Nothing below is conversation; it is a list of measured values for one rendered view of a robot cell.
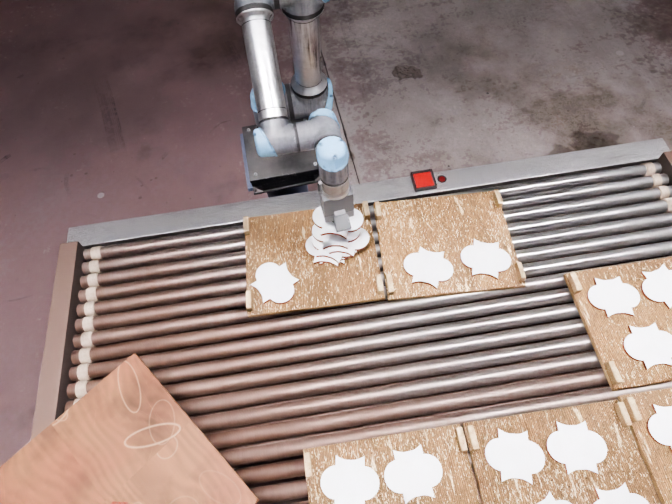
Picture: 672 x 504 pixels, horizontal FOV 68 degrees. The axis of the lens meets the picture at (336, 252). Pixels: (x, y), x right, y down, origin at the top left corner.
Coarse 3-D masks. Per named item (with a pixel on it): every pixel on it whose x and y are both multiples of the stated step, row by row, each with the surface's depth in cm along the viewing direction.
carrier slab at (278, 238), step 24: (264, 216) 163; (288, 216) 163; (312, 216) 162; (264, 240) 159; (288, 240) 158; (288, 264) 154; (312, 264) 153; (360, 264) 153; (312, 288) 149; (336, 288) 149; (360, 288) 149; (264, 312) 146; (288, 312) 147
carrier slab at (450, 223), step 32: (480, 192) 164; (384, 224) 159; (416, 224) 159; (448, 224) 158; (480, 224) 158; (384, 256) 154; (448, 256) 152; (512, 256) 151; (416, 288) 148; (448, 288) 147; (480, 288) 147; (512, 288) 148
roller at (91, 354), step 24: (528, 288) 148; (552, 288) 150; (336, 312) 147; (360, 312) 147; (384, 312) 147; (168, 336) 146; (192, 336) 145; (216, 336) 145; (240, 336) 146; (72, 360) 144; (96, 360) 145
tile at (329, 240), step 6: (312, 228) 154; (318, 228) 154; (318, 234) 153; (330, 234) 152; (348, 234) 152; (354, 234) 152; (318, 240) 152; (324, 240) 151; (330, 240) 151; (336, 240) 151; (342, 240) 151; (348, 240) 151; (354, 240) 152; (324, 246) 150; (330, 246) 151; (336, 246) 151; (342, 246) 151
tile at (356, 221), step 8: (320, 208) 147; (320, 216) 145; (352, 216) 145; (360, 216) 144; (320, 224) 144; (328, 224) 144; (352, 224) 143; (360, 224) 143; (328, 232) 142; (336, 232) 142; (344, 232) 142
